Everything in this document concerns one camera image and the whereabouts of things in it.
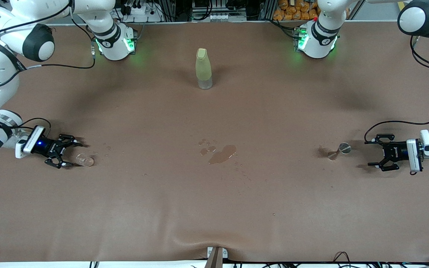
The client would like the clear glass beaker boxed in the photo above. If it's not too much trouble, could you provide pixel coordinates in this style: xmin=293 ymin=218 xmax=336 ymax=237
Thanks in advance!
xmin=75 ymin=153 xmax=95 ymax=167

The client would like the steel jigger measuring cup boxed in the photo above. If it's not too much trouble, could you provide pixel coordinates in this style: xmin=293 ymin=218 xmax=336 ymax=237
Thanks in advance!
xmin=327 ymin=143 xmax=352 ymax=161

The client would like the green frosted bottle shaker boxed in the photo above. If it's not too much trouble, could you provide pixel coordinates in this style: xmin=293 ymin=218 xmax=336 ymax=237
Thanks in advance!
xmin=196 ymin=48 xmax=213 ymax=90

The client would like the white power strip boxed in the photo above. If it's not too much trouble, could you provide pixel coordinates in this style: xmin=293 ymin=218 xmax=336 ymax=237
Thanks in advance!
xmin=120 ymin=2 xmax=163 ymax=23

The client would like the spilled brown liquid puddle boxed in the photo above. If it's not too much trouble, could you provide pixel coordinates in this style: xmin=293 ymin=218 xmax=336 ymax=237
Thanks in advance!
xmin=208 ymin=144 xmax=237 ymax=165

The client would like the orange packets pile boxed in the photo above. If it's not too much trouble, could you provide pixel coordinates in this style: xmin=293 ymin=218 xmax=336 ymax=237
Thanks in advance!
xmin=273 ymin=0 xmax=321 ymax=21

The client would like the brown table mat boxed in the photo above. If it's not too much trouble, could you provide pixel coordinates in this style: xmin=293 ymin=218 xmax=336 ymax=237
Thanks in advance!
xmin=0 ymin=20 xmax=429 ymax=263

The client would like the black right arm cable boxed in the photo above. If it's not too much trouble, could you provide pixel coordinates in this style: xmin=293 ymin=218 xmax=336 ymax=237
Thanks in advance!
xmin=0 ymin=0 xmax=96 ymax=131

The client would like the metal table edge bracket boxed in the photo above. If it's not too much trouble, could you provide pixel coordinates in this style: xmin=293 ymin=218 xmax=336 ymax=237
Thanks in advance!
xmin=207 ymin=246 xmax=228 ymax=268

